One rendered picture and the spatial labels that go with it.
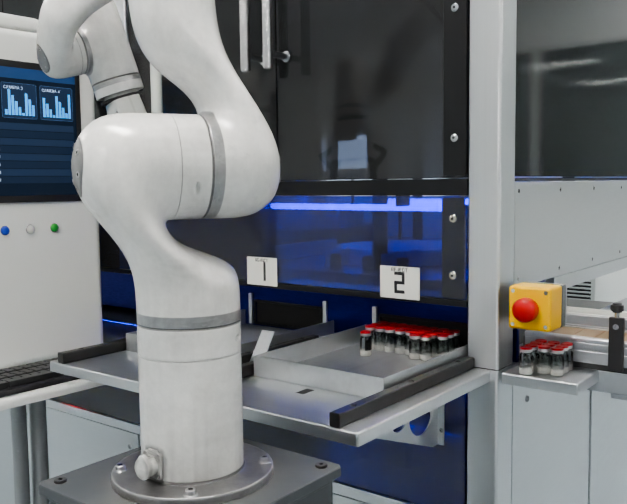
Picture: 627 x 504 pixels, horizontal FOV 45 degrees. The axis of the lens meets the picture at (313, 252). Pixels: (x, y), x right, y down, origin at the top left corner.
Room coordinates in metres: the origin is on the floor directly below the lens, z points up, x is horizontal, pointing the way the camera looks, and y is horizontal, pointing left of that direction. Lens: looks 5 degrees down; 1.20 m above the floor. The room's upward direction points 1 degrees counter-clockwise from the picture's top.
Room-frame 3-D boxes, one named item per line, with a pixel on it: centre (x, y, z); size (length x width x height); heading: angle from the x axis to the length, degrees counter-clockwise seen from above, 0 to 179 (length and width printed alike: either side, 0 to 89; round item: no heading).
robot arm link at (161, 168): (0.86, 0.18, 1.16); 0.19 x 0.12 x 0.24; 115
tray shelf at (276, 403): (1.35, 0.07, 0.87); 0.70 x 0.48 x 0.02; 52
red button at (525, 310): (1.21, -0.35, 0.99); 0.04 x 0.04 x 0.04; 52
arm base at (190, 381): (0.87, 0.15, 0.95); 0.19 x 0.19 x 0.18
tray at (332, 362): (1.30, -0.10, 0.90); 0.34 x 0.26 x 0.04; 142
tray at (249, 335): (1.51, 0.16, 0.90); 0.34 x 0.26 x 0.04; 142
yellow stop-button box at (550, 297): (1.24, -0.37, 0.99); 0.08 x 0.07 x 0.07; 142
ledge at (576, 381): (1.27, -0.41, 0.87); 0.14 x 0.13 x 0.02; 142
